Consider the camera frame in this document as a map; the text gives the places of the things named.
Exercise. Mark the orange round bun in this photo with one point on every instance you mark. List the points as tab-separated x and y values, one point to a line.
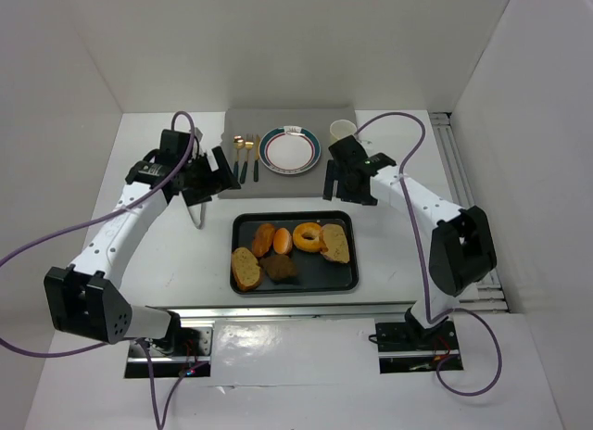
282	241

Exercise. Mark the aluminium rail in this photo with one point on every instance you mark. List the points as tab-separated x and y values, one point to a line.
292	311
487	295

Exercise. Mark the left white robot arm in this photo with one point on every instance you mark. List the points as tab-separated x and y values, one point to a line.
84	298

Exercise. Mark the aluminium rail right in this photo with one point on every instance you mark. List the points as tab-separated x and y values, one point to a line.
487	295

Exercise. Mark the black tray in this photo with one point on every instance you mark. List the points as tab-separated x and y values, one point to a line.
315	273

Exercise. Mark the bread slice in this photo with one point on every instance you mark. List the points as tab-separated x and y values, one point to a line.
334	243
247	273

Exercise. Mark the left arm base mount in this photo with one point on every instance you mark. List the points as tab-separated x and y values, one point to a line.
188	355

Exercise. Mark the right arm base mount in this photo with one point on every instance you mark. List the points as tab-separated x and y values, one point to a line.
400	352

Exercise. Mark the gold fork green handle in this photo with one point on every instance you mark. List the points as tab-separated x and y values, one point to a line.
249	144

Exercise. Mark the aluminium rail front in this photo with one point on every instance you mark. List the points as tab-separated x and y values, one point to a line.
292	311

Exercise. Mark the gold knife green handle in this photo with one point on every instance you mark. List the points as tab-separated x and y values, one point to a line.
256	160

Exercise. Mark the brown oblong bread roll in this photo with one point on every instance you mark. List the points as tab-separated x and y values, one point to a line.
263	239

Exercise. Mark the grey placemat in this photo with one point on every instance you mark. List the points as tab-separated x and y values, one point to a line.
259	121

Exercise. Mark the white plate green red rim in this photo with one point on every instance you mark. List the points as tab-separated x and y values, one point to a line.
289	150

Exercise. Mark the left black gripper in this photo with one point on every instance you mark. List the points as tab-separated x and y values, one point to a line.
204	176

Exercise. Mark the gold spoon green handle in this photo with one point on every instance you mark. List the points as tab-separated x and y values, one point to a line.
238	144

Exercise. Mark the bread slice right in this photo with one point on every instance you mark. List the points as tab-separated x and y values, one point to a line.
334	243

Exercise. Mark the glazed donut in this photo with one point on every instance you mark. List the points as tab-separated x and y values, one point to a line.
306	237

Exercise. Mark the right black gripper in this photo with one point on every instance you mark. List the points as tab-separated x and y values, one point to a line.
348	184

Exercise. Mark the dark brown bread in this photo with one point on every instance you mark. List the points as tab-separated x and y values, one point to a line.
279	267

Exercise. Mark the pale green mug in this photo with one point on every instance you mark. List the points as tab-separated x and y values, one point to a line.
340	129

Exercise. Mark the bread slice left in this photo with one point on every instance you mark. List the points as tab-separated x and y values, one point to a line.
247	273

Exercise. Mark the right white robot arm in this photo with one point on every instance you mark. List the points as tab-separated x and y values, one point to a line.
454	244

